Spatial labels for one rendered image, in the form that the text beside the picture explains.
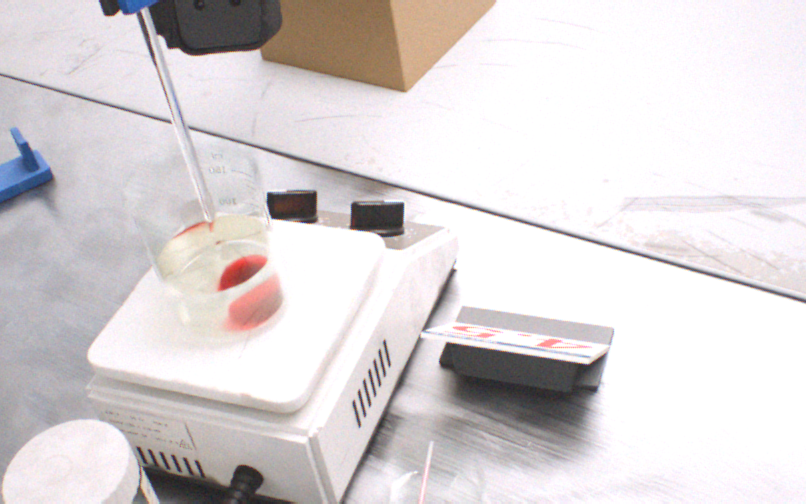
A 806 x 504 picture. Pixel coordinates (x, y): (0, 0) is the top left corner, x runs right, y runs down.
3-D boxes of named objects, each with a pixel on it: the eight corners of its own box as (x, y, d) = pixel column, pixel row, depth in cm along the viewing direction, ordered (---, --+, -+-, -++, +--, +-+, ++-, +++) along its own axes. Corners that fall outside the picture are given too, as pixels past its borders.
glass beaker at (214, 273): (148, 341, 54) (91, 209, 48) (216, 257, 58) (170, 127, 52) (269, 372, 51) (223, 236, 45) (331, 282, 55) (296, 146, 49)
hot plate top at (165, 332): (197, 219, 61) (193, 206, 61) (393, 246, 57) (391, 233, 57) (82, 374, 53) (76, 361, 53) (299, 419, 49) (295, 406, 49)
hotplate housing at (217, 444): (277, 235, 72) (249, 137, 67) (465, 261, 67) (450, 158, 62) (98, 507, 57) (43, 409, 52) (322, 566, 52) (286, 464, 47)
